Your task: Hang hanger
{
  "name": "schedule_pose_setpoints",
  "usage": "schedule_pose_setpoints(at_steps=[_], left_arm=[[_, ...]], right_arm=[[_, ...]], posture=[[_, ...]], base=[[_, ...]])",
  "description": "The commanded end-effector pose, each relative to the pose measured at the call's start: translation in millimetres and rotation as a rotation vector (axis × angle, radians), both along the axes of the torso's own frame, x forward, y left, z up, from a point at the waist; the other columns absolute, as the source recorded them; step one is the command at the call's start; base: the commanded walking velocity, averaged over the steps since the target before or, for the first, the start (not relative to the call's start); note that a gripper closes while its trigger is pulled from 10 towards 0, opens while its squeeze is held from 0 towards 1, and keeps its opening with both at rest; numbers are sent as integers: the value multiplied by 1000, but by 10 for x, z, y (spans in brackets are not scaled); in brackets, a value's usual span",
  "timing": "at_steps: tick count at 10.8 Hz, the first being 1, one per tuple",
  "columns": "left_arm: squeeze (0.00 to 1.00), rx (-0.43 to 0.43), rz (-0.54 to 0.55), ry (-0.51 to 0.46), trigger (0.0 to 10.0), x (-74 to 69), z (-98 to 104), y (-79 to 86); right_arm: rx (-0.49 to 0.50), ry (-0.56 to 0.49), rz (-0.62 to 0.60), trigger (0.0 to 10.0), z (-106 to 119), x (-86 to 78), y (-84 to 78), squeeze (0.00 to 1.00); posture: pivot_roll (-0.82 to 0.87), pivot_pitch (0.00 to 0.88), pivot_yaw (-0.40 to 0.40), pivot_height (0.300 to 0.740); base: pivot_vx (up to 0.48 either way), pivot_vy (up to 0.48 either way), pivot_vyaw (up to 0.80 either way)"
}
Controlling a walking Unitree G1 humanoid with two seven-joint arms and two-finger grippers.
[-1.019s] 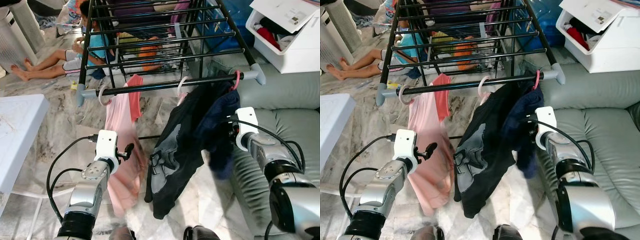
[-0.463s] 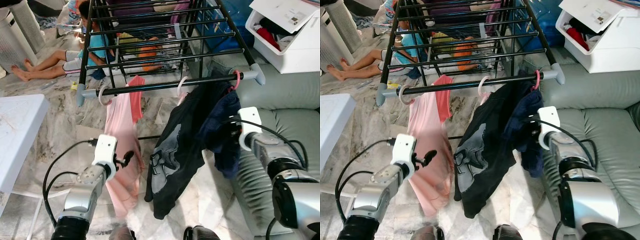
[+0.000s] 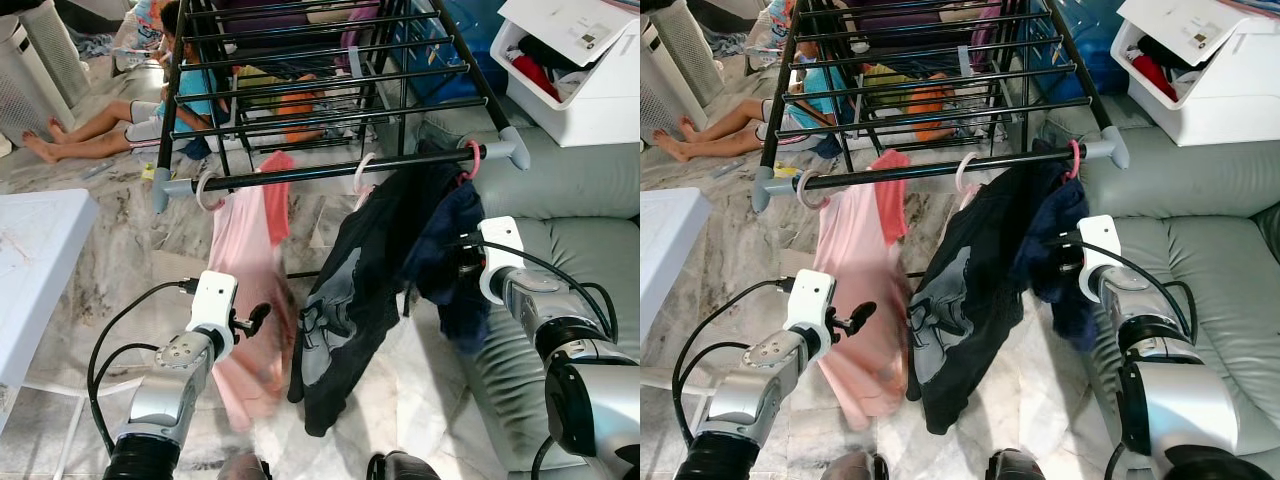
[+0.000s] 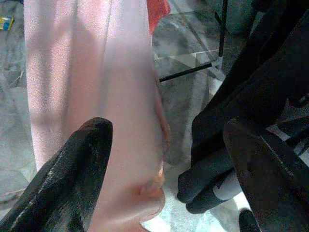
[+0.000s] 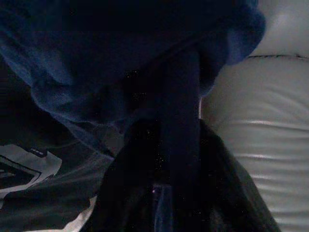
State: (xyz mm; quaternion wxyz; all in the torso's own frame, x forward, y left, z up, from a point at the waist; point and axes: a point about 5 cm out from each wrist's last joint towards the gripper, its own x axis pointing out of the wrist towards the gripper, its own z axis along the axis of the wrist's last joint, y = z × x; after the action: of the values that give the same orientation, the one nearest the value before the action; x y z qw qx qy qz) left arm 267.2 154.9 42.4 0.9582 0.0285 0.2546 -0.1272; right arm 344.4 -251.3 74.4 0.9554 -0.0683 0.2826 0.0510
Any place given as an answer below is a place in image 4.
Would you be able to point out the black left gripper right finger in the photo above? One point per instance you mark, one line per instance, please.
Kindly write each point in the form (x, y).
(265, 181)

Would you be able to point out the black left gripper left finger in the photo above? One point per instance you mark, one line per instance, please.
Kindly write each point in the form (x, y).
(67, 181)

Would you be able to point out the black shirt with grey print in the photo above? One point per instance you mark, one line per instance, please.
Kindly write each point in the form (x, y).
(253, 84)

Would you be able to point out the pink shirt with red sleeves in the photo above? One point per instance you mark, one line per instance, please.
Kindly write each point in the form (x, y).
(84, 72)

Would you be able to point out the black metal drying rack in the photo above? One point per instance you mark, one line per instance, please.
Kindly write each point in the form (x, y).
(223, 29)

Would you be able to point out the yellow blue small packet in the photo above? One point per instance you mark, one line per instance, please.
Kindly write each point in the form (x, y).
(6, 23)

